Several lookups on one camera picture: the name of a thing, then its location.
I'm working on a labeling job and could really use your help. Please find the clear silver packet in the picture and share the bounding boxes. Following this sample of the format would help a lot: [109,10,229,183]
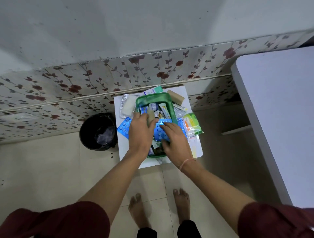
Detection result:
[174,107,187,119]

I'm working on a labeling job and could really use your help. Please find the white table crossbar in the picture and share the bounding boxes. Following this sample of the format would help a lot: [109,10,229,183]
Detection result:
[221,124,253,136]

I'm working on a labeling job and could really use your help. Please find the green plastic box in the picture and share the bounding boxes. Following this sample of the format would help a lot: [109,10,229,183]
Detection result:
[135,92,179,159]

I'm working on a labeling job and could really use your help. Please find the pink thread bracelet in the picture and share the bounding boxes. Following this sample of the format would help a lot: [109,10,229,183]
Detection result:
[178,158,196,172]

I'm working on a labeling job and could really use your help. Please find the black trousers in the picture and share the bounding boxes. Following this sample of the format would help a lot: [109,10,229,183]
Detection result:
[136,220,202,238]

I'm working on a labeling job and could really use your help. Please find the tan bandage roll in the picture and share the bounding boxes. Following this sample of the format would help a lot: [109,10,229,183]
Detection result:
[166,89,185,106]

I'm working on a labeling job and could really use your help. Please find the silver pill blister pack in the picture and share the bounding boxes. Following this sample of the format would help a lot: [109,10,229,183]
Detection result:
[119,93,139,119]

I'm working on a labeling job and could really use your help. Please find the person's left forearm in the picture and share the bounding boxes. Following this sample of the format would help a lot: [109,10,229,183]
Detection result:
[78,150,149,225]

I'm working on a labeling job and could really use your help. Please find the person's right foot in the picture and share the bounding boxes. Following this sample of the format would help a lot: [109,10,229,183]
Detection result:
[172,188,191,225]

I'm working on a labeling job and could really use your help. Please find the small beige bandage roll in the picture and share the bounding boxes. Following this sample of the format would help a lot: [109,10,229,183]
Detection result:
[147,109,156,128]

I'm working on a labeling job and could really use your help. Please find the large white table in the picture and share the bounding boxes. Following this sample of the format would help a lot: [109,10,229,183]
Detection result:
[230,46,314,209]

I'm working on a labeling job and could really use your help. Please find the white ointment tube box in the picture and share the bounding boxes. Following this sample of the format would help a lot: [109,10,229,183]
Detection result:
[158,103,171,120]

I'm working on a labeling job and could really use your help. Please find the white teal medicine carton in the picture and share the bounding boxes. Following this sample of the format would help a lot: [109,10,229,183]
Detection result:
[143,85,164,96]

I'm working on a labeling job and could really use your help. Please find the dark red shirt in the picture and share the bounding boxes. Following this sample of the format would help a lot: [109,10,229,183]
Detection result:
[0,201,314,238]

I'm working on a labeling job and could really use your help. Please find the crumpled clear plastic bag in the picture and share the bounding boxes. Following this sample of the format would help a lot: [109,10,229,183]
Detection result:
[96,126,116,145]

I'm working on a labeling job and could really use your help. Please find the person's right hand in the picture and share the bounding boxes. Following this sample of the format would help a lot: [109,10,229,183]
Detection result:
[159,122,194,170]

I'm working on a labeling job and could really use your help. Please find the person's right forearm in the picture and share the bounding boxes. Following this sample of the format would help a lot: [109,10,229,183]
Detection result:
[179,159,257,235]

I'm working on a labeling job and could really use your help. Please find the black trash bin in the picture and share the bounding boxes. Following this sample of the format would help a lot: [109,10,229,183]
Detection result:
[79,112,118,151]

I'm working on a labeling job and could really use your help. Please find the green yellow packet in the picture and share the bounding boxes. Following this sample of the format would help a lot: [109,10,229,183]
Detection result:
[183,112,204,138]

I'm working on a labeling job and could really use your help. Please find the person's left hand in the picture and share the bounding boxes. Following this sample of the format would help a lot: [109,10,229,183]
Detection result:
[128,112,159,160]

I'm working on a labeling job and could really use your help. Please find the white gauze roll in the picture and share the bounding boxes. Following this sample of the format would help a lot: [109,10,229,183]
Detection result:
[122,95,138,117]

